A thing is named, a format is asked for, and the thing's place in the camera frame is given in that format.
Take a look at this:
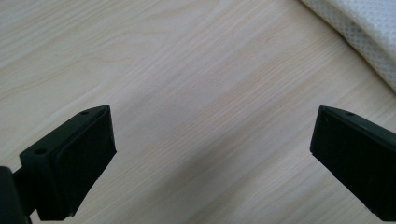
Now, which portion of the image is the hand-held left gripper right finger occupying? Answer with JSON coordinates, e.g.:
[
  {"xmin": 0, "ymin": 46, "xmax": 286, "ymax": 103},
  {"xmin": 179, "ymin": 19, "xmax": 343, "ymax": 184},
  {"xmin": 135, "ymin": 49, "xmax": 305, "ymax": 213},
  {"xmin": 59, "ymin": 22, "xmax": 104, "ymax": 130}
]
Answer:
[{"xmin": 309, "ymin": 105, "xmax": 396, "ymax": 222}]

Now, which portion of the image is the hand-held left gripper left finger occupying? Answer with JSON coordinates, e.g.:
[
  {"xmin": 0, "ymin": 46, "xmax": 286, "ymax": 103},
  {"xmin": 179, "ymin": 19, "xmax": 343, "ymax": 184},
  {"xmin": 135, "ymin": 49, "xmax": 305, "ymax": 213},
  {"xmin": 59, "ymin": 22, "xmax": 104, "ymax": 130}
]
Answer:
[{"xmin": 19, "ymin": 105, "xmax": 118, "ymax": 222}]

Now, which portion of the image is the white cloth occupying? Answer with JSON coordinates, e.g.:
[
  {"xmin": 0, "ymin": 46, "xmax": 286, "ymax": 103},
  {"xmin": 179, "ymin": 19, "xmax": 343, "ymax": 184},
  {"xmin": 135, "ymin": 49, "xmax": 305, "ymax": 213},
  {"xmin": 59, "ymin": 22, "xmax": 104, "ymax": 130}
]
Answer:
[{"xmin": 300, "ymin": 0, "xmax": 396, "ymax": 92}]

